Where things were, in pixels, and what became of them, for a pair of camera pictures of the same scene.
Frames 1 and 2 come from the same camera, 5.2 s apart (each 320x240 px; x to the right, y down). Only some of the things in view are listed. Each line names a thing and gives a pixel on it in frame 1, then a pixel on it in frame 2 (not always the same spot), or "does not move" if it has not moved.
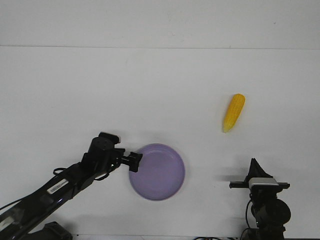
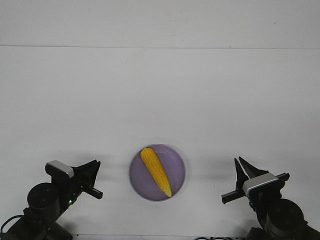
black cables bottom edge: x=195 y=238 does not move
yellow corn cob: x=235 y=108 → x=154 y=162
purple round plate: x=161 y=173 does not move
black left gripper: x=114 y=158 → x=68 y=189
